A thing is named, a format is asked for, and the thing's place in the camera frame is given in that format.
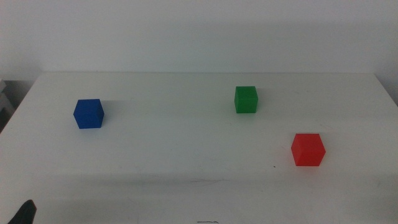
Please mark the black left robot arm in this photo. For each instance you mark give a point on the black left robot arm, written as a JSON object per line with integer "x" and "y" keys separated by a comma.
{"x": 25, "y": 214}

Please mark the green cube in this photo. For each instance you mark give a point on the green cube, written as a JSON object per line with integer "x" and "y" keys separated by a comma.
{"x": 246, "y": 99}

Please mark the blue cube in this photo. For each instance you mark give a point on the blue cube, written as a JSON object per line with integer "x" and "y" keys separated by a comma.
{"x": 88, "y": 113}

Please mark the red cube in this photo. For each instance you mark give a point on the red cube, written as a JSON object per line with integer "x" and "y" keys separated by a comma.
{"x": 308, "y": 150}

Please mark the grey furniture beside table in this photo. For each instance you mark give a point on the grey furniture beside table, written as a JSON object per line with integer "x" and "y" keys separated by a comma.
{"x": 4, "y": 102}

